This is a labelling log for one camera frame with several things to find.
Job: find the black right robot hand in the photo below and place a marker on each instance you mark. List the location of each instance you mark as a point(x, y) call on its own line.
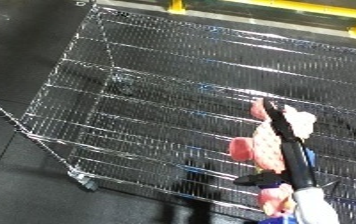
point(296, 156)

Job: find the pink soft toy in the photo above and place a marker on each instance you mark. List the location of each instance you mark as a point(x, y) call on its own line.
point(267, 146)

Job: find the pale right robot arm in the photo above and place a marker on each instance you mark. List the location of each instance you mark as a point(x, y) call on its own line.
point(315, 208)

